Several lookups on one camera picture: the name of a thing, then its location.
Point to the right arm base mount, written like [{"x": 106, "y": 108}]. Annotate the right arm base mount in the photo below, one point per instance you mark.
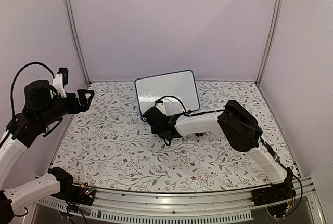
[{"x": 274, "y": 193}]

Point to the right aluminium corner post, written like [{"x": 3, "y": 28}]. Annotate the right aluminium corner post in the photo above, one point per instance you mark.
[{"x": 269, "y": 41}]

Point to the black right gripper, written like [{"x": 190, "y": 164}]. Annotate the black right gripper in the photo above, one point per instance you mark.
[{"x": 153, "y": 130}]

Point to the blue framed whiteboard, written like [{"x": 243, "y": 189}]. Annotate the blue framed whiteboard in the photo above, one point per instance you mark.
[{"x": 179, "y": 89}]

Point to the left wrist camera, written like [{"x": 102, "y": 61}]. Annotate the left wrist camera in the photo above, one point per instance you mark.
[{"x": 60, "y": 81}]

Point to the floral patterned table mat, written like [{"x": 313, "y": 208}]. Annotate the floral patterned table mat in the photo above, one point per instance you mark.
[{"x": 109, "y": 146}]

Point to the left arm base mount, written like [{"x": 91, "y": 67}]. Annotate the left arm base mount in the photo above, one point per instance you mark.
[{"x": 79, "y": 194}]

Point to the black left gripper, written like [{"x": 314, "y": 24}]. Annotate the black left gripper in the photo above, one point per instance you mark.
[{"x": 84, "y": 105}]

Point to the left aluminium corner post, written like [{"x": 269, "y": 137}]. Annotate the left aluminium corner post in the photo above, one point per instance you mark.
[{"x": 76, "y": 41}]

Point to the aluminium corner post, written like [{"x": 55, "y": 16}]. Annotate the aluminium corner post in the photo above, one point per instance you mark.
[
  {"x": 76, "y": 41},
  {"x": 269, "y": 41}
]

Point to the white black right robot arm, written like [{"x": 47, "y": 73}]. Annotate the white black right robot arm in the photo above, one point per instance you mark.
[{"x": 240, "y": 128}]

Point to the aluminium front rail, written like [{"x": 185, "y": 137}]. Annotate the aluminium front rail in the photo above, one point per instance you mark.
[{"x": 231, "y": 206}]

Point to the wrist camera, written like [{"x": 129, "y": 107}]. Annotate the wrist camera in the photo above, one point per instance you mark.
[
  {"x": 159, "y": 104},
  {"x": 60, "y": 81}
]

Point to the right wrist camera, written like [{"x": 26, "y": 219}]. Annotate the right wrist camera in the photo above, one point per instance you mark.
[{"x": 159, "y": 104}]

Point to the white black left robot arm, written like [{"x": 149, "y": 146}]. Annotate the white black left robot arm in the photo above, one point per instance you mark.
[{"x": 44, "y": 106}]

